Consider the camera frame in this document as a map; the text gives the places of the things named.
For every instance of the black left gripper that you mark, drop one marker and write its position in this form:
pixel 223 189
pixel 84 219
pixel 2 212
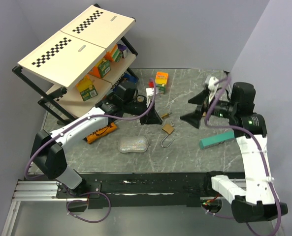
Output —
pixel 153 118

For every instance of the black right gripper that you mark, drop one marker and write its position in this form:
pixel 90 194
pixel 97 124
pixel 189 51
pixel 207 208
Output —
pixel 194 118

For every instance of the large brass padlock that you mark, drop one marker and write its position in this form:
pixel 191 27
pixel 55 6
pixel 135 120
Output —
pixel 168 128

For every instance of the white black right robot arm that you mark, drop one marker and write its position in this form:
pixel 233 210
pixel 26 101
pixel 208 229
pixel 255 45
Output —
pixel 259 200

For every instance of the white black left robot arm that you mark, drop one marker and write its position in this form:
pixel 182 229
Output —
pixel 48 152

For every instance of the teal rectangular box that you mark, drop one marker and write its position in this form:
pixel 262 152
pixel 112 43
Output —
pixel 216 140

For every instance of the orange snack bag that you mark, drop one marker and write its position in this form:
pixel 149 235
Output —
pixel 101 133

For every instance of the orange green box on table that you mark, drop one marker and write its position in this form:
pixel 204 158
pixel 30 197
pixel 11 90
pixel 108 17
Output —
pixel 161 80

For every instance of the yellow green box lower shelf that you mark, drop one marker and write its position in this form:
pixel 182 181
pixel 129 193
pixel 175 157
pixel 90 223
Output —
pixel 86 88

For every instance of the orange green box middle shelf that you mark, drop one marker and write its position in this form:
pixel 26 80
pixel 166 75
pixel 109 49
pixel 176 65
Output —
pixel 101 68

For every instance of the orange green box upper right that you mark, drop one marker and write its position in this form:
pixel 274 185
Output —
pixel 114 55

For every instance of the purple white small box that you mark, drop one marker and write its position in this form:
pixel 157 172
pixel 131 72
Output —
pixel 123 49

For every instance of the cream black two-tier shelf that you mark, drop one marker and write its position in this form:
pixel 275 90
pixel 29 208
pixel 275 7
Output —
pixel 55 67

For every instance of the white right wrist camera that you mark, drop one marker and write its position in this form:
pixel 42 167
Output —
pixel 212 83

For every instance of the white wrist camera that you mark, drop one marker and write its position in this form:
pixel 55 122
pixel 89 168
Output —
pixel 212 83
pixel 150 92

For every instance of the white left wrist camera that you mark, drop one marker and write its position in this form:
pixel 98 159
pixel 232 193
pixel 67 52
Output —
pixel 150 92

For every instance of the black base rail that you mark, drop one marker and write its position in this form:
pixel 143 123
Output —
pixel 143 189

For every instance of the aluminium table frame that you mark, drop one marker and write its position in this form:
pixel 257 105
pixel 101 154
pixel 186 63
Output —
pixel 40 188

